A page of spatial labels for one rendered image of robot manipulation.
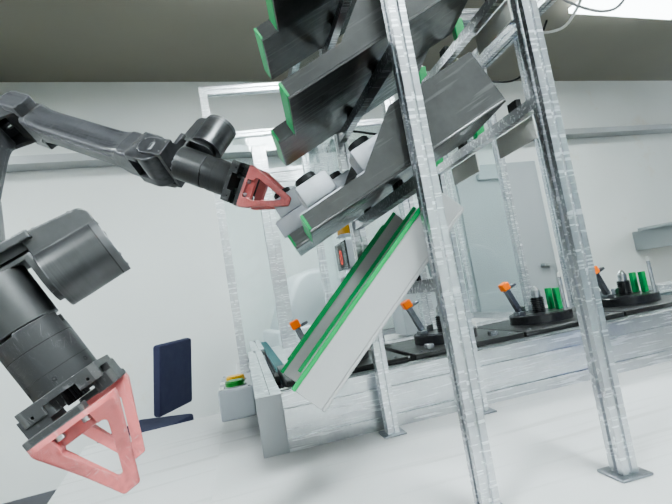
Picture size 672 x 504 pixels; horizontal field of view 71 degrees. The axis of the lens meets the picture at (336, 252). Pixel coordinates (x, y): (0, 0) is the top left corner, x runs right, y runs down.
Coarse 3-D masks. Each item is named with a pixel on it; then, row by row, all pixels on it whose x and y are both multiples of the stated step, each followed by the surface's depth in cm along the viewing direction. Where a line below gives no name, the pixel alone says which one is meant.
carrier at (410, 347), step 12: (432, 324) 111; (420, 336) 103; (432, 336) 101; (480, 336) 102; (492, 336) 99; (504, 336) 96; (516, 336) 97; (396, 348) 105; (408, 348) 102; (420, 348) 99; (432, 348) 96; (444, 348) 94
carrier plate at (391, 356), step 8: (368, 352) 106; (392, 352) 100; (368, 360) 95; (392, 360) 91; (400, 360) 91; (408, 360) 92; (280, 368) 105; (360, 368) 90; (368, 368) 90; (280, 376) 101; (288, 384) 87
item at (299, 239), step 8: (352, 168) 70; (352, 176) 70; (344, 184) 70; (344, 224) 79; (296, 232) 69; (304, 232) 69; (296, 240) 69; (304, 240) 69; (296, 248) 69; (304, 248) 74; (312, 248) 82
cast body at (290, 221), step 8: (288, 192) 74; (296, 200) 74; (280, 208) 74; (288, 208) 74; (296, 208) 74; (304, 208) 74; (280, 216) 74; (288, 216) 74; (296, 216) 74; (280, 224) 74; (288, 224) 74; (296, 224) 74; (288, 232) 74
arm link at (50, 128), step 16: (16, 96) 92; (16, 112) 91; (32, 112) 92; (48, 112) 92; (32, 128) 92; (48, 128) 89; (64, 128) 88; (80, 128) 87; (96, 128) 86; (112, 128) 85; (48, 144) 97; (64, 144) 89; (80, 144) 86; (96, 144) 83; (112, 144) 82; (128, 144) 80; (112, 160) 84; (128, 160) 80; (144, 160) 77; (144, 176) 82; (160, 176) 80
